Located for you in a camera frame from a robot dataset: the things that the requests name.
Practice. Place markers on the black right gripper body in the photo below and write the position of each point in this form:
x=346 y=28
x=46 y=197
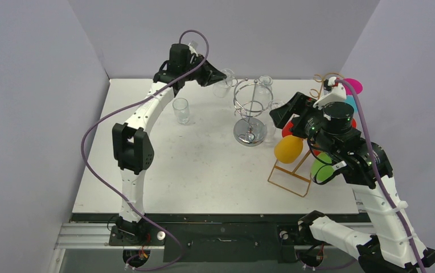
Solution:
x=298 y=114

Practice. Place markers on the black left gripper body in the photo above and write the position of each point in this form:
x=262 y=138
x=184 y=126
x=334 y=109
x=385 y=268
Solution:
x=197 y=60

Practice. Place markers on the yellow plastic wine glass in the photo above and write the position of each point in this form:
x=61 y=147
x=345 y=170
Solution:
x=288 y=149

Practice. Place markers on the patterned clear glass goblet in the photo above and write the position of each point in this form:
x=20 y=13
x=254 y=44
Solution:
x=181 y=110

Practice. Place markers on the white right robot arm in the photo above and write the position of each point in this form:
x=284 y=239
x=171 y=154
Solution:
x=394 y=246

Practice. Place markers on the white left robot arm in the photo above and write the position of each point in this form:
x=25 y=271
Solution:
x=132 y=147

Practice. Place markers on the red plastic wine glass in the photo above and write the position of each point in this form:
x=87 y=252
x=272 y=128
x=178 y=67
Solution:
x=288 y=129

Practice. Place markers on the blue plastic wine glass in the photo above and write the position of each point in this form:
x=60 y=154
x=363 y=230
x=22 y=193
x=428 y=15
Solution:
x=351 y=101

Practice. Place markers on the clear stemmed wine glass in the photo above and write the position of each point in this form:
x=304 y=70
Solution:
x=268 y=122

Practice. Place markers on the chrome spiral glass rack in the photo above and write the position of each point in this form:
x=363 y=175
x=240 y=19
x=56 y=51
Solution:
x=248 y=129

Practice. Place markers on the pink plastic wine glass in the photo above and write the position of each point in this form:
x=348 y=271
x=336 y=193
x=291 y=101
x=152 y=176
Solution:
x=358 y=87

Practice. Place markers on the green plastic wine glass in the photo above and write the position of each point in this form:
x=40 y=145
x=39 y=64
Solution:
x=322 y=169

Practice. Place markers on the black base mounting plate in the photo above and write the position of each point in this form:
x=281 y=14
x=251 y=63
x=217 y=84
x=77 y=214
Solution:
x=215 y=238

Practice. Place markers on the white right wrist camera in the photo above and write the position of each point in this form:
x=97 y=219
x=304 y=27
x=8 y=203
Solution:
x=336 y=92

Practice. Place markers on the gold wire glass rack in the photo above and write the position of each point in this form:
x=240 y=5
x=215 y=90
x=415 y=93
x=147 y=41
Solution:
x=296 y=177

